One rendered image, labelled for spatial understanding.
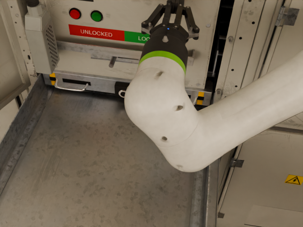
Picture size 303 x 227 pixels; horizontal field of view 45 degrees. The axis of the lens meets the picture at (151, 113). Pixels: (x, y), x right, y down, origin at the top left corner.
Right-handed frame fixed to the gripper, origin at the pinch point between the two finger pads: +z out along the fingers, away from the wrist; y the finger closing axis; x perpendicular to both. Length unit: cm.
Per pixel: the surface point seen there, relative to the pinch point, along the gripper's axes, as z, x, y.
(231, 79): 3.5, -25.6, 18.1
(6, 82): -1, -34, -52
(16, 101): 3, -46, -53
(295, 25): 1.5, -4.3, 29.5
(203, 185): -26.2, -37.9, 12.8
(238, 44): 3.6, -13.0, 17.6
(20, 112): -14, -32, -42
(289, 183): 1, -71, 48
